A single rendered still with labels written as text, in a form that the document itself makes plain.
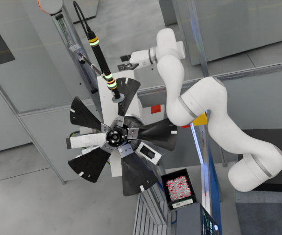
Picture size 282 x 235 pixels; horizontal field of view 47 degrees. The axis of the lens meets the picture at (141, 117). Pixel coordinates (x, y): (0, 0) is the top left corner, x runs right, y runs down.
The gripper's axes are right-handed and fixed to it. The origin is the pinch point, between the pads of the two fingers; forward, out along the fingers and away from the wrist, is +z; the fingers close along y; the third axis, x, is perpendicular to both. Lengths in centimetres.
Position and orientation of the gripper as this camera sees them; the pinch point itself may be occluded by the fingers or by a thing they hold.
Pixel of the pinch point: (121, 63)
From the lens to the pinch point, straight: 164.8
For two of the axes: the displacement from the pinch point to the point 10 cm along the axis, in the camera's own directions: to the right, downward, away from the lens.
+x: -2.9, -7.5, -6.0
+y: 1.1, -6.5, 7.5
